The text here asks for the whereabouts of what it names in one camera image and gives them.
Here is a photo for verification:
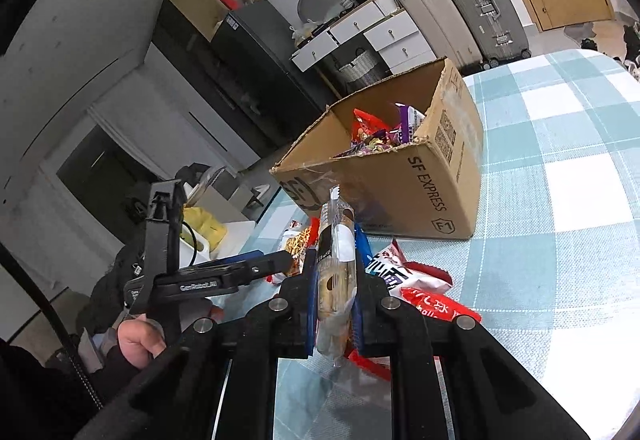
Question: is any white dressing table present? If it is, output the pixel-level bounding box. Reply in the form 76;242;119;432
291;0;441;96

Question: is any clear plastic bag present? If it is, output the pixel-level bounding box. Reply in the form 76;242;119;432
292;20;321;46

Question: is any dark tall cabinet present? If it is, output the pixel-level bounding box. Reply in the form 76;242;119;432
152;0;291;161

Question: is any white side table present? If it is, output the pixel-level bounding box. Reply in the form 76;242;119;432
200;215;258;271

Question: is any person's left forearm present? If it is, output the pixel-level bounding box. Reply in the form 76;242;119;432
0;337;143;440

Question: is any dark refrigerator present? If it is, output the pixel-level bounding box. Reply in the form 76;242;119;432
210;0;341;121

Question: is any silver purple snack packet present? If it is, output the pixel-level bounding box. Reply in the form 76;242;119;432
395;102;427;146

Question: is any beige suitcase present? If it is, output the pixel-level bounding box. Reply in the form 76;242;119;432
389;0;483;76

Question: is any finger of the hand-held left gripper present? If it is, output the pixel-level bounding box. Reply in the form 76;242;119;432
215;251;297;288
187;249;263;271

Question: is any person's left hand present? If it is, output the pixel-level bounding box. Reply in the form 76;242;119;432
117;315;167;371

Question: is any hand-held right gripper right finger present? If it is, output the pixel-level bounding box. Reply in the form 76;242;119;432
352;225;591;440

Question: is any orange stick snack packet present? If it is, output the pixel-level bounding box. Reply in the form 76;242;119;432
280;219;321;286

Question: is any purple grape candy packet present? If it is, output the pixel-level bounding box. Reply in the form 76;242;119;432
332;130;401;158

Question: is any black cable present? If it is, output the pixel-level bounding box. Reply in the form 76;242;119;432
0;242;103;413

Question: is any silver suitcase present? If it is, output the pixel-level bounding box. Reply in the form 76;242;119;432
435;0;532;68

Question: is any clear biscuit packet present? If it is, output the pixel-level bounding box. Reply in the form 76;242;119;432
315;185;361;366

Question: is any dark cloth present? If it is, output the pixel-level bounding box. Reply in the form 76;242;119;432
90;245;151;336

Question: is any scattered shoes pile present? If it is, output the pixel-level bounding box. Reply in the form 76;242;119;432
580;20;640;81

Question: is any white jug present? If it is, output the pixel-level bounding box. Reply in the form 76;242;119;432
177;220;211;268

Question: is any white slipper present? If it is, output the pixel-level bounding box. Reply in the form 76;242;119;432
247;184;273;210

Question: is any brown cardboard box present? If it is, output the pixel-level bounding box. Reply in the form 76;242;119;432
270;57;485;241

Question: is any yellow bag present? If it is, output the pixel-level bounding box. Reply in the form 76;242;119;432
182;205;227;251

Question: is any grey doormat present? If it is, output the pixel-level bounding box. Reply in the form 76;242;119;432
564;22;608;41

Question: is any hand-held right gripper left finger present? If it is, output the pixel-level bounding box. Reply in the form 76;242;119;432
75;245;321;440

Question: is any woven laundry basket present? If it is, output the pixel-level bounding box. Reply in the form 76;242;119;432
336;47;388;86

